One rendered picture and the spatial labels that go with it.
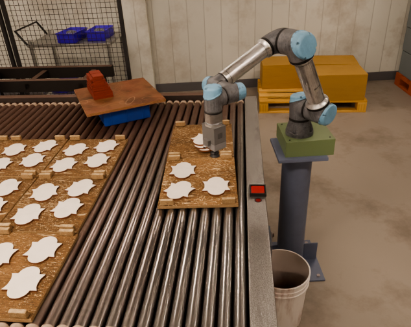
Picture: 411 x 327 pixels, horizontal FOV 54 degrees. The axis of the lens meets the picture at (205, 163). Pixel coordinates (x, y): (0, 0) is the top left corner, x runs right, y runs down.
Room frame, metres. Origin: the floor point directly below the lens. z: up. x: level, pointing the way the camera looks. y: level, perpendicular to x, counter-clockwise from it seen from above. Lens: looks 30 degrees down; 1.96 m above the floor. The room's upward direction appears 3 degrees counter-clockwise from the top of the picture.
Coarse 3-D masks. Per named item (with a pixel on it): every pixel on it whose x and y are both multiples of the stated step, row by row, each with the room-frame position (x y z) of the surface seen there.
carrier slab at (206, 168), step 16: (176, 160) 1.82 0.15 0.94; (192, 160) 1.81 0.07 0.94; (208, 160) 1.80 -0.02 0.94; (224, 160) 1.79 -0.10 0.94; (192, 176) 1.65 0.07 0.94; (208, 176) 1.64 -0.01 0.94; (224, 176) 1.64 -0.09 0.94; (160, 192) 1.53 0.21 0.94; (192, 192) 1.52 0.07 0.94; (160, 208) 1.42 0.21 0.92
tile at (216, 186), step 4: (208, 180) 1.59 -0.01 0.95; (212, 180) 1.59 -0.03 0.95; (216, 180) 1.59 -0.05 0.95; (220, 180) 1.59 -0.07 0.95; (204, 184) 1.56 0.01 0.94; (208, 184) 1.56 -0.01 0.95; (212, 184) 1.56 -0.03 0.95; (216, 184) 1.55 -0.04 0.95; (220, 184) 1.55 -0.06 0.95; (224, 184) 1.55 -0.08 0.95; (204, 188) 1.53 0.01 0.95; (208, 188) 1.53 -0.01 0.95; (212, 188) 1.52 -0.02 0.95; (216, 188) 1.52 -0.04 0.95; (220, 188) 1.52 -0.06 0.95; (224, 188) 1.52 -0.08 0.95; (228, 188) 1.52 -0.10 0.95; (208, 192) 1.50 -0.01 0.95; (212, 192) 1.49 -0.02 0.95; (216, 192) 1.49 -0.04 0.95; (220, 192) 1.49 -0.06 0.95; (224, 192) 1.50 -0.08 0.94; (216, 196) 1.47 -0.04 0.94
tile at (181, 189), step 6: (174, 186) 1.56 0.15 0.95; (180, 186) 1.55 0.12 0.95; (186, 186) 1.55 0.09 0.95; (168, 192) 1.51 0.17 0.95; (174, 192) 1.51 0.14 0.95; (180, 192) 1.51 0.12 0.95; (186, 192) 1.50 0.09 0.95; (168, 198) 1.48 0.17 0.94; (174, 198) 1.46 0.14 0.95; (180, 198) 1.47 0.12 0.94; (186, 198) 1.47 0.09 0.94
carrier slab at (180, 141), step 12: (180, 132) 2.15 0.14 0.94; (192, 132) 2.14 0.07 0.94; (228, 132) 2.11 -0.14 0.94; (180, 144) 2.00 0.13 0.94; (192, 144) 1.99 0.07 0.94; (228, 144) 1.97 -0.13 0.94; (168, 156) 1.86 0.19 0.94; (180, 156) 1.86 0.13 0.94; (192, 156) 1.85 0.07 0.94; (204, 156) 1.84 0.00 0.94
